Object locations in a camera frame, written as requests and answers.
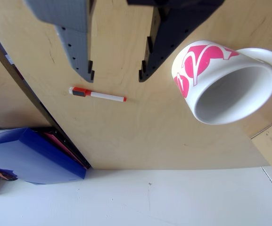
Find black table edge strip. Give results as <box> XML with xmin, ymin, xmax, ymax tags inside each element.
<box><xmin>0</xmin><ymin>18</ymin><xmax>92</xmax><ymax>170</ymax></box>

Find red and white marker pen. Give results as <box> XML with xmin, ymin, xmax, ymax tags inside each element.
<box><xmin>69</xmin><ymin>86</ymin><xmax>127</xmax><ymax>103</ymax></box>

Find white mug with pink print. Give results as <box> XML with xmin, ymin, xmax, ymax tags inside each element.
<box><xmin>171</xmin><ymin>40</ymin><xmax>272</xmax><ymax>125</ymax></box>

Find pink folder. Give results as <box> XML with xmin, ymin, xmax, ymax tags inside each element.
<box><xmin>43</xmin><ymin>132</ymin><xmax>89</xmax><ymax>169</ymax></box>

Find blue folder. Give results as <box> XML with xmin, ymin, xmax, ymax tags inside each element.
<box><xmin>0</xmin><ymin>127</ymin><xmax>87</xmax><ymax>186</ymax></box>

